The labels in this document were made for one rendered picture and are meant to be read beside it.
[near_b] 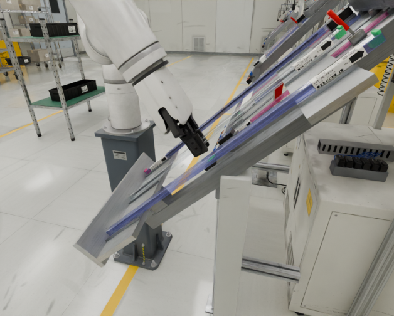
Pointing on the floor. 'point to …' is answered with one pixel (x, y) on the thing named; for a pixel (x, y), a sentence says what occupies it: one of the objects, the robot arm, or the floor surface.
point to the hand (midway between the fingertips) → (197, 143)
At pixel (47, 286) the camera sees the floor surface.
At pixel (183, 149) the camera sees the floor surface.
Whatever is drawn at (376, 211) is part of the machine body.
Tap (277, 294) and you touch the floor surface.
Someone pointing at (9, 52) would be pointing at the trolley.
